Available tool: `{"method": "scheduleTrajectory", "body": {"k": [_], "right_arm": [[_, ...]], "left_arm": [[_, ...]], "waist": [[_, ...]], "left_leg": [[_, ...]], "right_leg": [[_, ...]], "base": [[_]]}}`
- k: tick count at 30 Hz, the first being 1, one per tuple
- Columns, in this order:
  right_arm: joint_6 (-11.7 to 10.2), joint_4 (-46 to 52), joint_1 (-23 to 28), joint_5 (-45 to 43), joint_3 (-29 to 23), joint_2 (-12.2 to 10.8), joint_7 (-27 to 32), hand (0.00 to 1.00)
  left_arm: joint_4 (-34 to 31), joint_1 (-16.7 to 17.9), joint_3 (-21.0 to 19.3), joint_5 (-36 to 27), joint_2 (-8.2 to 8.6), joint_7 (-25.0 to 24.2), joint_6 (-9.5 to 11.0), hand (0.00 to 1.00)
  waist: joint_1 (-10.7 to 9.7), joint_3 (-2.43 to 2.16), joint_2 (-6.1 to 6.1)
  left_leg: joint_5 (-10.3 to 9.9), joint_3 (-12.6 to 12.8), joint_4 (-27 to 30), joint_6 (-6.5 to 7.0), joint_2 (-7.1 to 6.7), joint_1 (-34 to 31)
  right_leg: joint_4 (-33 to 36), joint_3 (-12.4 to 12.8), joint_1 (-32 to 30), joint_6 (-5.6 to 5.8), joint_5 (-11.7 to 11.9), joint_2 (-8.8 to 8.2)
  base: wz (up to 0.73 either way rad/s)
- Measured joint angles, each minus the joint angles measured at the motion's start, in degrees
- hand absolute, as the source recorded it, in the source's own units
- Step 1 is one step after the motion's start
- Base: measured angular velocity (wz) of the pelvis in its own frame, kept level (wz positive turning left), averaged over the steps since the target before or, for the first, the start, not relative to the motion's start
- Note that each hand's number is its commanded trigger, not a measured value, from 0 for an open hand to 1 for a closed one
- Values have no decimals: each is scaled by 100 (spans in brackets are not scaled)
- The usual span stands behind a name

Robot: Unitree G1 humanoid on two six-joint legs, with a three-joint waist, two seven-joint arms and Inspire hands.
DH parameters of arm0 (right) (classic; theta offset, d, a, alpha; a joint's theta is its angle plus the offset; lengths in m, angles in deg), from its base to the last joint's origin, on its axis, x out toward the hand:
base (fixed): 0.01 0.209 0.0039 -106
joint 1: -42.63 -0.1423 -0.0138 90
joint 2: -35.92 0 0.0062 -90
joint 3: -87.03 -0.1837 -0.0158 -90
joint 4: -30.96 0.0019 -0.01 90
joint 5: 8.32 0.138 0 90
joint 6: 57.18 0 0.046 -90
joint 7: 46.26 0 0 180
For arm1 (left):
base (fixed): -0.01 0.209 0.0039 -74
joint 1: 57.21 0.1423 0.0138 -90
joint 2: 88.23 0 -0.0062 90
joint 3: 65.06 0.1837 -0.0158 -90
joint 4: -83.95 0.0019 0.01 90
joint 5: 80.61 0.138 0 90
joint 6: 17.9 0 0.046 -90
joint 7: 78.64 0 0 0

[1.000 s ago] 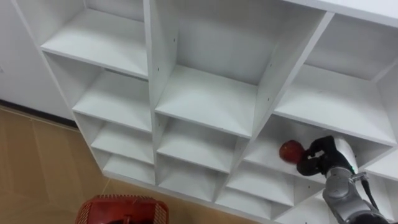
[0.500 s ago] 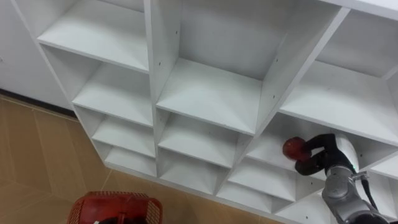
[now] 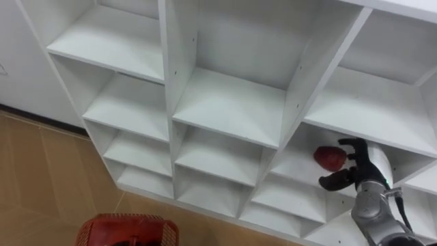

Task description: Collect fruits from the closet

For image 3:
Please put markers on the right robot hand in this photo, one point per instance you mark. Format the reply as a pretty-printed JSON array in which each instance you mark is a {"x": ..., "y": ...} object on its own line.
[{"x": 367, "y": 167}]

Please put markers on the red plastic basket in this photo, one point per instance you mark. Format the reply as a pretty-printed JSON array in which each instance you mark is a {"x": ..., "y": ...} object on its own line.
[{"x": 126, "y": 227}]

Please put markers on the red soft toy fruit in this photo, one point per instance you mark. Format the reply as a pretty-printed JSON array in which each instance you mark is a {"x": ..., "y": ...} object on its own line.
[{"x": 329, "y": 159}]

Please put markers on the white cubby shelf unit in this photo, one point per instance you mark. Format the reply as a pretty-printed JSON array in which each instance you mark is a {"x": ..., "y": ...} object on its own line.
[{"x": 232, "y": 102}]

